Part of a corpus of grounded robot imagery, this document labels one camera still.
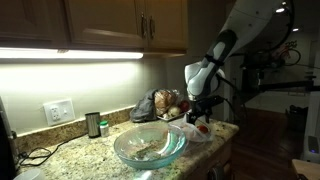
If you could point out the stainless steel cup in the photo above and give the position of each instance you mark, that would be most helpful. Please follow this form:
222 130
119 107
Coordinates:
92 125

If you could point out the red bicycle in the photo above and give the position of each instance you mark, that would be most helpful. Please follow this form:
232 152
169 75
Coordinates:
282 50

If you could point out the ceiling spot light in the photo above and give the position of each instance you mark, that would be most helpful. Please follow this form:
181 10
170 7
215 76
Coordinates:
295 30
280 10

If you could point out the large glass bowl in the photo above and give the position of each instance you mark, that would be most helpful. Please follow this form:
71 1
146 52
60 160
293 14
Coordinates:
150 150

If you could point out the under-cabinet light strip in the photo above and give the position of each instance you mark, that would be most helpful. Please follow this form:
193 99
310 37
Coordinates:
66 54

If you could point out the wooden base cabinet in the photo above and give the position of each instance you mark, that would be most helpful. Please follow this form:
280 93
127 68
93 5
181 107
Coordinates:
220 156

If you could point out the clear plastic bag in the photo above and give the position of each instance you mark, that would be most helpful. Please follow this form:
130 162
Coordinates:
188 132

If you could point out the white appliance blue light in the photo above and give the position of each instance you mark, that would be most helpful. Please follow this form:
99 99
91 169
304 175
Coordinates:
311 133

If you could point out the white wall outlet plate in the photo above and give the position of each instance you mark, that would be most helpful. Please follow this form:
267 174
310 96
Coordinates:
59 112

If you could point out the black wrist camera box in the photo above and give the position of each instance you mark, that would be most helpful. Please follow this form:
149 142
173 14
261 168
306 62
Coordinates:
213 100

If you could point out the yellow onion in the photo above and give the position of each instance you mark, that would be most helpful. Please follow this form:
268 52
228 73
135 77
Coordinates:
174 111

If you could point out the tan wooden table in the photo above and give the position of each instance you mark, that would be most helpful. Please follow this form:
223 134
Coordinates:
306 170

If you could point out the bread in plastic bag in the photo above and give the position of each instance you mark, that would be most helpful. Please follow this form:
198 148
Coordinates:
165 100

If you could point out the small bottle green cap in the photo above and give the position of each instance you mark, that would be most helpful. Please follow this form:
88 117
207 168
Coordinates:
104 129

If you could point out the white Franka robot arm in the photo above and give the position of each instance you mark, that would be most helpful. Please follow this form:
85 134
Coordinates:
240 20

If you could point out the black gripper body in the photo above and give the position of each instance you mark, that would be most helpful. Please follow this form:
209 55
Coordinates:
200 108

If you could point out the wooden upper cabinet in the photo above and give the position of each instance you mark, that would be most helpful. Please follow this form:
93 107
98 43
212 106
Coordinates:
100 20

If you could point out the round red-orange peach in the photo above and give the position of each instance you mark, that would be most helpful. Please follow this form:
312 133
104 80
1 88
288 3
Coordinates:
202 129

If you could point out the red apple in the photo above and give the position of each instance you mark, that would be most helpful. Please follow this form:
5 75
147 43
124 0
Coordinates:
184 106

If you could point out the black bin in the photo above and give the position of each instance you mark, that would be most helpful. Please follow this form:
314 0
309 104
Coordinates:
298 120

